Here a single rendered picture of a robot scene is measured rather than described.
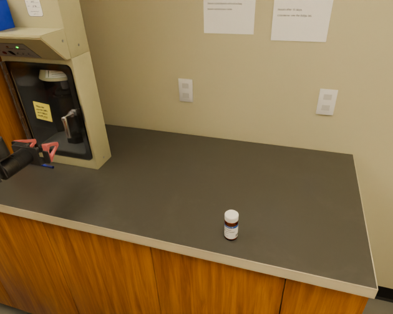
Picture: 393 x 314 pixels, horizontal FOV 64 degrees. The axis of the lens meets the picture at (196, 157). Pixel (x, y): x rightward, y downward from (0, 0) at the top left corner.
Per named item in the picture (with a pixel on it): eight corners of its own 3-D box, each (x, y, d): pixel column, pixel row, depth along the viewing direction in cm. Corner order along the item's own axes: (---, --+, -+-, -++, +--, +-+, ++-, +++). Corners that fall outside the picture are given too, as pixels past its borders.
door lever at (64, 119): (78, 133, 126) (73, 132, 127) (73, 111, 121) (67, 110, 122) (70, 139, 122) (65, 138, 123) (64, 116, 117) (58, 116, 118)
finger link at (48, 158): (43, 133, 112) (24, 146, 104) (60, 135, 110) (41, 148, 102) (48, 150, 115) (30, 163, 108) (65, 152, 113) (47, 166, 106)
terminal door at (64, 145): (34, 150, 141) (2, 60, 120) (93, 160, 133) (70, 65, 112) (33, 151, 141) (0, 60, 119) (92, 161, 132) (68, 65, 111)
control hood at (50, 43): (-1, 54, 119) (-11, 26, 114) (72, 58, 111) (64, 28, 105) (-28, 63, 110) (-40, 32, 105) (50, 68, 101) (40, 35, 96)
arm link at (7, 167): (-5, 181, 99) (9, 182, 96) (-16, 162, 95) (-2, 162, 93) (13, 170, 104) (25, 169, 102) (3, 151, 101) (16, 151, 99)
